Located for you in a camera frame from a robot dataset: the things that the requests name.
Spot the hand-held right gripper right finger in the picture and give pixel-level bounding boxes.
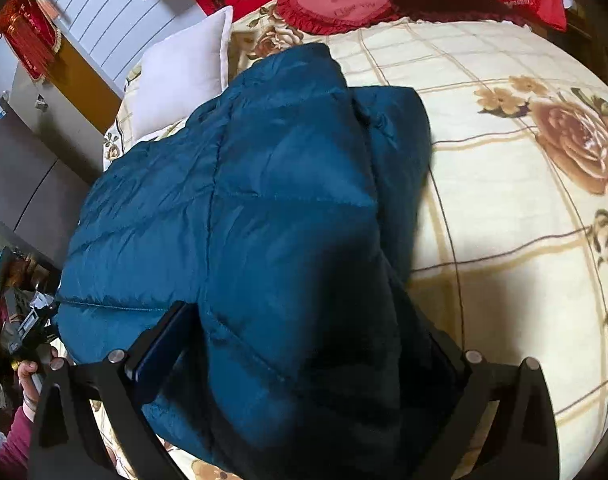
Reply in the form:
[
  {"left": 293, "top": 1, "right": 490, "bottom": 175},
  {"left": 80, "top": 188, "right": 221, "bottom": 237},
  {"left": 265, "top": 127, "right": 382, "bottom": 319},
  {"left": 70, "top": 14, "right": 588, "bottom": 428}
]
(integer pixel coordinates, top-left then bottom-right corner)
[{"left": 415, "top": 309, "right": 560, "bottom": 480}]

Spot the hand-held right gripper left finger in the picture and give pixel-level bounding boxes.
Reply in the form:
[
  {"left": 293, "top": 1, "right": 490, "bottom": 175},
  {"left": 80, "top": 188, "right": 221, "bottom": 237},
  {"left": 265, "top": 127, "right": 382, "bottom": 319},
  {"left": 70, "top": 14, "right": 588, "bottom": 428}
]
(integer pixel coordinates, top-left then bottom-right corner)
[{"left": 28, "top": 300, "right": 189, "bottom": 480}]

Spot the blue padded jacket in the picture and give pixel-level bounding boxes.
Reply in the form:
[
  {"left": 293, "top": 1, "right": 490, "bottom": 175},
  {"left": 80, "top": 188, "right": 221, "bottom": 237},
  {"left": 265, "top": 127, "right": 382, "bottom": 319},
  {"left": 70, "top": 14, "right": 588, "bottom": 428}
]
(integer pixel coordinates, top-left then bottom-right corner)
[{"left": 54, "top": 42, "right": 464, "bottom": 480}]

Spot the person's left forearm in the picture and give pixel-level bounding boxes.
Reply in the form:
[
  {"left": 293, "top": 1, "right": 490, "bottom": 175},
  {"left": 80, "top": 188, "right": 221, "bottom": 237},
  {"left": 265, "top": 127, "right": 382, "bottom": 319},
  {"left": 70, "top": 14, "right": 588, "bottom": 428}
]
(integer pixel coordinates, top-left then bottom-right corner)
[{"left": 0, "top": 405, "right": 40, "bottom": 472}]

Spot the person's left hand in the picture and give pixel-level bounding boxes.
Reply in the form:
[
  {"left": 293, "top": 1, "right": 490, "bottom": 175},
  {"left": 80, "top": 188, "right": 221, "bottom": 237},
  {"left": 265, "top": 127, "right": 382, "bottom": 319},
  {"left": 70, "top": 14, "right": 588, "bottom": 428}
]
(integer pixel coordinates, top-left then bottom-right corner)
[{"left": 14, "top": 354, "right": 68, "bottom": 412}]

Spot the grey refrigerator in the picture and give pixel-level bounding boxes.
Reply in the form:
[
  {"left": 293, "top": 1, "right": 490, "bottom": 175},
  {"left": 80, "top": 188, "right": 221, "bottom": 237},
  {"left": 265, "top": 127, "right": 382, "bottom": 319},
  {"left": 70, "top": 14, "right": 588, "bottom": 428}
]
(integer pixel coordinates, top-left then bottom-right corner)
[{"left": 0, "top": 62, "right": 105, "bottom": 266}]

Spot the cream floral bed blanket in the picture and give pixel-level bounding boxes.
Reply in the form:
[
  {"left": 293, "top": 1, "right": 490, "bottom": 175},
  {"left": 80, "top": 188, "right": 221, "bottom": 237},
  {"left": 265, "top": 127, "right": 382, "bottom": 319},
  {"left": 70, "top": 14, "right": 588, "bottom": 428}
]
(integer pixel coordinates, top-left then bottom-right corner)
[{"left": 101, "top": 0, "right": 608, "bottom": 480}]

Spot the white pillow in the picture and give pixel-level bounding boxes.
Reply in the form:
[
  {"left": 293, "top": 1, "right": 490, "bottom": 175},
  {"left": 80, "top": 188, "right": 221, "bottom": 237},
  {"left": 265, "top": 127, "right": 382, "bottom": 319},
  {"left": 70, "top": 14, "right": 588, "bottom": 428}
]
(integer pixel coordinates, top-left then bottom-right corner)
[{"left": 129, "top": 6, "right": 235, "bottom": 142}]

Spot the red tasselled hanging banner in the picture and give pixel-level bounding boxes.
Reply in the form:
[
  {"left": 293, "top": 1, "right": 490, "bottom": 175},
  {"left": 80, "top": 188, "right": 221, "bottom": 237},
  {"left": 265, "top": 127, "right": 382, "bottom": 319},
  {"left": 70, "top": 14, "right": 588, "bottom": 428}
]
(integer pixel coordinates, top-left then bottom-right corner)
[{"left": 0, "top": 0, "right": 64, "bottom": 81}]

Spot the red heart-shaped cushion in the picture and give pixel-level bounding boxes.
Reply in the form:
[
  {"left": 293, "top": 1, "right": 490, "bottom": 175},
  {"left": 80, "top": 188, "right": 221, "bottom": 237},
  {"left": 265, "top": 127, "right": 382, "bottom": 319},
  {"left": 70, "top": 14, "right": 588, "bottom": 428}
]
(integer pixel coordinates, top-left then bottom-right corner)
[{"left": 276, "top": 0, "right": 395, "bottom": 36}]

